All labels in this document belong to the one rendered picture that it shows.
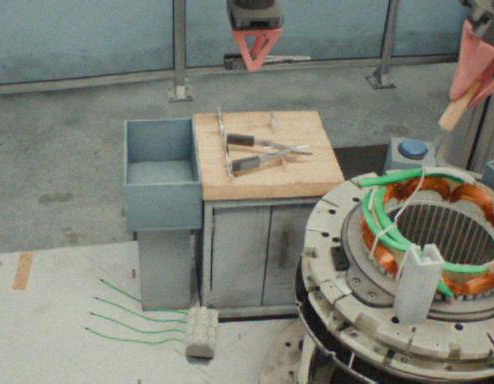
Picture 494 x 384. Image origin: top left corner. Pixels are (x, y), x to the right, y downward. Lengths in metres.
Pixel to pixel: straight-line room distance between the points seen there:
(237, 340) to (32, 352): 0.33
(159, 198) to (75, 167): 1.86
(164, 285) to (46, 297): 0.22
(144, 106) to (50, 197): 0.74
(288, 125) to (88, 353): 0.48
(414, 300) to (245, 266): 0.40
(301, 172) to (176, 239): 0.22
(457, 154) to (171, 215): 0.57
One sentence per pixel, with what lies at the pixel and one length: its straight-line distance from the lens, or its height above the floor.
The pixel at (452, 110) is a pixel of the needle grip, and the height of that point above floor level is 1.29.
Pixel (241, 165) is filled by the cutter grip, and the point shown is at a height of 1.09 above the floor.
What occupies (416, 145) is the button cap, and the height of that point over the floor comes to 1.04.
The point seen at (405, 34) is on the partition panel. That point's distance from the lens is 3.45.
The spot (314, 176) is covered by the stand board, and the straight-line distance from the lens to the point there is 0.99.
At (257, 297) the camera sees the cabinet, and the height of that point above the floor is 0.83.
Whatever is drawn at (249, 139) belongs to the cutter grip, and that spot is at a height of 1.09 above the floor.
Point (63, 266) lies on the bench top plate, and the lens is 1.26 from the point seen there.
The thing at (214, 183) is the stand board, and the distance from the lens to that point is 0.96.
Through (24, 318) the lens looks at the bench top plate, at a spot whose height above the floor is 0.78.
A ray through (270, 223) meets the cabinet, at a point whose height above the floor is 0.98.
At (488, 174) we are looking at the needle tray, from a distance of 1.10.
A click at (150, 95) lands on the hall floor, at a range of 3.27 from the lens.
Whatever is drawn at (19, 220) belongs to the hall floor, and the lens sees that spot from 2.61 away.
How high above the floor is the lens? 1.65
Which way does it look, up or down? 39 degrees down
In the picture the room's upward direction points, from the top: straight up
